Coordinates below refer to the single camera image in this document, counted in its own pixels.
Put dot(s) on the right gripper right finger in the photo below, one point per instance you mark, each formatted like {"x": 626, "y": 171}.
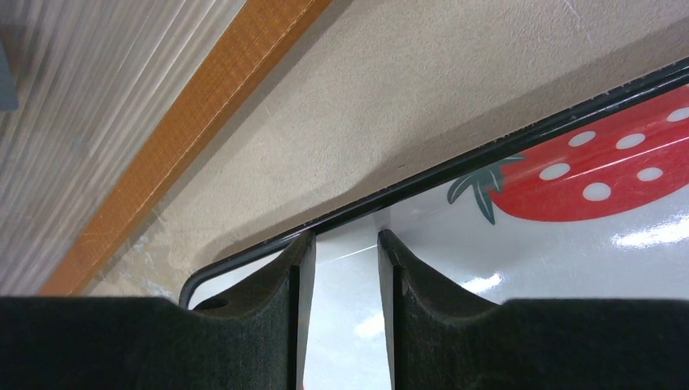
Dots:
{"x": 442, "y": 336}

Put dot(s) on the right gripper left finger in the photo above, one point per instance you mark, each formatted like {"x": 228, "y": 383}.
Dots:
{"x": 252, "y": 335}

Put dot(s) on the strawberry print white tray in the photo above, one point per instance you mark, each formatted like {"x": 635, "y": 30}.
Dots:
{"x": 590, "y": 202}

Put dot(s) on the wooden shelf rack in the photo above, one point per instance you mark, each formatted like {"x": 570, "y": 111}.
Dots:
{"x": 260, "y": 35}

